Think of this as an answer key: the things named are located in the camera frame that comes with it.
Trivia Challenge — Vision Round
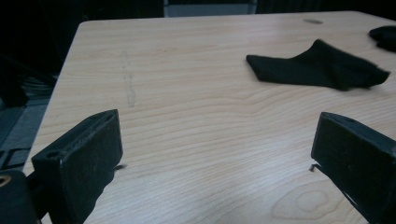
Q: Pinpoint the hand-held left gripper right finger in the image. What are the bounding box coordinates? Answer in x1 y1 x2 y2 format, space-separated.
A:
310 111 396 224

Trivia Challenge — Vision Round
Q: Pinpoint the black sock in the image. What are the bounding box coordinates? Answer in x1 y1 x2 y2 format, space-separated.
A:
368 25 396 53
246 38 391 91

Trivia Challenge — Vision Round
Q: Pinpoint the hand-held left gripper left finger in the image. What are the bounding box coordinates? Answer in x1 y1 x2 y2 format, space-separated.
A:
31 108 124 224

